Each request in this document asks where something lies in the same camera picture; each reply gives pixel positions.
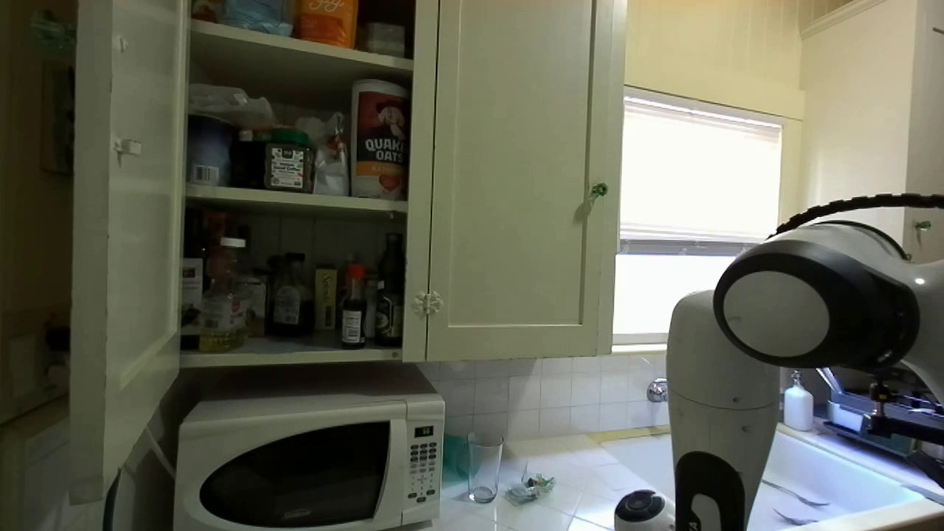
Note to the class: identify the clear drinking glass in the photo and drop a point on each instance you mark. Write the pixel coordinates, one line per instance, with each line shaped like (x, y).
(486, 472)

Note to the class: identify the green lid jar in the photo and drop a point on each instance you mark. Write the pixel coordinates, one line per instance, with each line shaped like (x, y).
(289, 162)

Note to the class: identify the clear plastic bag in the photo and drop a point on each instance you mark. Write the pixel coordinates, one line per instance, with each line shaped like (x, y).
(230, 105)

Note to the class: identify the tall dark bottle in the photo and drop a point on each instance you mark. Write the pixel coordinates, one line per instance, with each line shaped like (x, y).
(388, 295)

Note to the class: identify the red cap sauce bottle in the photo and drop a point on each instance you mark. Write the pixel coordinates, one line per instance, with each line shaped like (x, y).
(351, 310)

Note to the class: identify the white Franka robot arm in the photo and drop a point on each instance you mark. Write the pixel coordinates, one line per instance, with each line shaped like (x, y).
(723, 394)

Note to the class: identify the chrome sink faucet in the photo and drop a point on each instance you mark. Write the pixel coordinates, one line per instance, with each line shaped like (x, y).
(655, 391)

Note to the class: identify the white cap bottle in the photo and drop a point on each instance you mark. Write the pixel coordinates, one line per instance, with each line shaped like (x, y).
(225, 298)

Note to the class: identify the white microwave oven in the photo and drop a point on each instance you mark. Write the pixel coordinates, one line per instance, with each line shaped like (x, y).
(295, 462)

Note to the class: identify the white label carton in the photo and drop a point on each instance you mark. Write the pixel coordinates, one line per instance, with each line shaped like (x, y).
(191, 295)

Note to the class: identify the small dark jar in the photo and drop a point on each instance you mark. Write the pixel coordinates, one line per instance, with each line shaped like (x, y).
(250, 161)

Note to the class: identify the yellowish small box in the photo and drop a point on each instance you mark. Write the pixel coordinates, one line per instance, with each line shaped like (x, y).
(326, 298)

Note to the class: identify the cream cabinet door with latch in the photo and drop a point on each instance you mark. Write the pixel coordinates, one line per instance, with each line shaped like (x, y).
(123, 245)

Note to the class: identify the small round black-white object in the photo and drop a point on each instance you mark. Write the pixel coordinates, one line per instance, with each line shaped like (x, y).
(638, 512)

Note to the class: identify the metal spoon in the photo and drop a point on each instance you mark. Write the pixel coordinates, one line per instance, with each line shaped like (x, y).
(785, 488)
(791, 513)

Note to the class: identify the white soap bottle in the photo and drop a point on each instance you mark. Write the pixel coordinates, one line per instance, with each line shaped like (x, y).
(798, 404)

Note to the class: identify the cream wall cabinet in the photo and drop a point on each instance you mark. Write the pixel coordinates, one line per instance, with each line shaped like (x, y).
(295, 209)

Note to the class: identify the white cabinet door latch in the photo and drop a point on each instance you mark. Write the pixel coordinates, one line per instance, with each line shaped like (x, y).
(126, 149)

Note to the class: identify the Quaker oats canister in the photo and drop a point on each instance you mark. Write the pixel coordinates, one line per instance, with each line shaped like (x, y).
(378, 136)

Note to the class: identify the white and blue tub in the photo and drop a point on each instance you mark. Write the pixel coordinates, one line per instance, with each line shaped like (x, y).
(208, 150)

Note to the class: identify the plastic spice bag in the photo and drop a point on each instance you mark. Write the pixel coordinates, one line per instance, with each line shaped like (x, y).
(331, 158)

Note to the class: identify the orange food package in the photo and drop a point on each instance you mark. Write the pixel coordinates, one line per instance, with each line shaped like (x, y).
(329, 18)

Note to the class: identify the dark tin can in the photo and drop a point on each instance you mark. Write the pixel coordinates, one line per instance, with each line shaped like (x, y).
(385, 35)

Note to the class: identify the dark dish rack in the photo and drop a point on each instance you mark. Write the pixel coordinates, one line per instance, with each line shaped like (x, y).
(887, 416)

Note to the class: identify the cream window frame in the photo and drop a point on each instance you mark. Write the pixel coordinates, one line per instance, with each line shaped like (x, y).
(638, 347)

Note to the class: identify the blue food packet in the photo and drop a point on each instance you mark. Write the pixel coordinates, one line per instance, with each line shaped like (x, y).
(254, 13)

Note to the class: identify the dark glass jar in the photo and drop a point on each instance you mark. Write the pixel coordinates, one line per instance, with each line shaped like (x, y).
(288, 295)

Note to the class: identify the white kitchen sink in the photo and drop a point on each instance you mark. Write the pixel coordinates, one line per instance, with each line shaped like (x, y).
(835, 482)

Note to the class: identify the cream cabinet door green knob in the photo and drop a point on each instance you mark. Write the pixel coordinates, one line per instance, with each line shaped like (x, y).
(521, 195)

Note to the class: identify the white window blind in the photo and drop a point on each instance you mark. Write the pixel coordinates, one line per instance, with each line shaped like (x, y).
(697, 165)

